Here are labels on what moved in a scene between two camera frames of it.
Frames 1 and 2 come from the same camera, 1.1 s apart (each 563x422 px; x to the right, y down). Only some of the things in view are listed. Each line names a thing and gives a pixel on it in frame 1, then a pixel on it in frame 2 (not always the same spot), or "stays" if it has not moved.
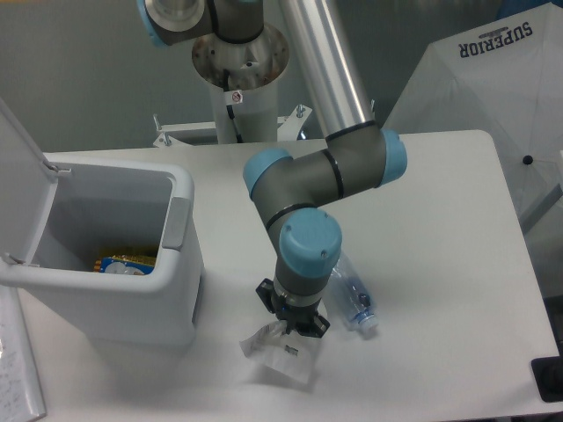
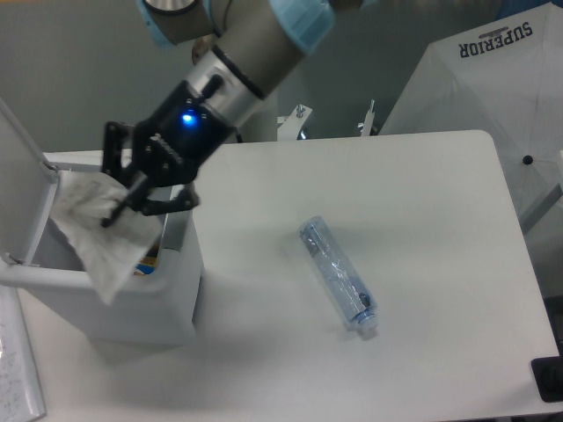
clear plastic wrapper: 290,355 to 111,254
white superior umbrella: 504,77 stays
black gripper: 298,319 to 177,134
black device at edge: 548,374 stays
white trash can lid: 28,187 stays
